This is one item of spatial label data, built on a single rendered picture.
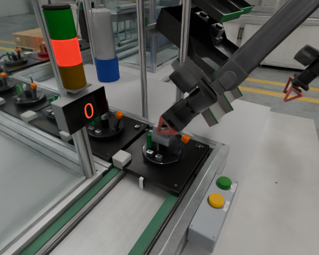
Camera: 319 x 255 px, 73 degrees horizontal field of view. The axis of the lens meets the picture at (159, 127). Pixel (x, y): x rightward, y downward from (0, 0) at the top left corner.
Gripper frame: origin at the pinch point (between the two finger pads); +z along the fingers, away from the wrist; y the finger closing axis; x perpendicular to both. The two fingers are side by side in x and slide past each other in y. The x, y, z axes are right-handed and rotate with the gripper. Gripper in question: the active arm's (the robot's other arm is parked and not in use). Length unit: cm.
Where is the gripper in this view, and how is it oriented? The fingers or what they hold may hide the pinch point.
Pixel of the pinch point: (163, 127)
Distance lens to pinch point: 66.9
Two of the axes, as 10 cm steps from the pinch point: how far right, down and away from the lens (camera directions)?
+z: -5.7, 4.3, 7.0
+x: 6.4, 7.7, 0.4
